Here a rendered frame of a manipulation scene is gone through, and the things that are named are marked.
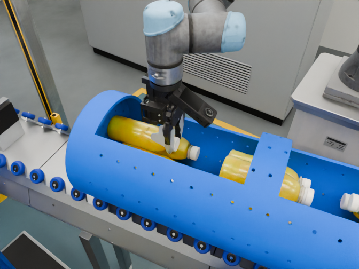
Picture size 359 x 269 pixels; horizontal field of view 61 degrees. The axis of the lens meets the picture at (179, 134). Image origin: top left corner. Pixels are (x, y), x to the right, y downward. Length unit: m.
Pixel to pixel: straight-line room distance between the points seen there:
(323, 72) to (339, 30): 2.42
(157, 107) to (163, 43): 0.16
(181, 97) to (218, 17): 0.18
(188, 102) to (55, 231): 1.53
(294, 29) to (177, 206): 1.72
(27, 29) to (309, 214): 1.13
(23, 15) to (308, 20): 1.57
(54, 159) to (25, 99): 2.05
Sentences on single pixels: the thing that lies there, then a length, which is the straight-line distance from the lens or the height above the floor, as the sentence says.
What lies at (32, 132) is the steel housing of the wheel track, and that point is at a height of 0.93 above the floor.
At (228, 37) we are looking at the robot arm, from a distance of 0.61.
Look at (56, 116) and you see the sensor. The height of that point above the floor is 0.94.
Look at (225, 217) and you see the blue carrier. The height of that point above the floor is 1.15.
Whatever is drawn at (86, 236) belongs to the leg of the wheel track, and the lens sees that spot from 1.24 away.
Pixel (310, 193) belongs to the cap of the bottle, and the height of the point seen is 1.16.
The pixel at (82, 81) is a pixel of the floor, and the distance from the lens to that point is 3.14.
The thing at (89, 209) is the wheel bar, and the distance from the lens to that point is 0.94.
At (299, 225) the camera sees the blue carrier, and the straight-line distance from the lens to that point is 0.61.
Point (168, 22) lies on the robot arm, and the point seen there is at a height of 1.45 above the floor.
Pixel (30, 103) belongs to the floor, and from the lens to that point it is 3.02.
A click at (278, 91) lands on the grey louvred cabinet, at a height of 0.34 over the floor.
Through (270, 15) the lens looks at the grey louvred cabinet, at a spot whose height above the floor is 0.86.
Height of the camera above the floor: 1.68
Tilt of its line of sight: 44 degrees down
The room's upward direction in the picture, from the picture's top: straight up
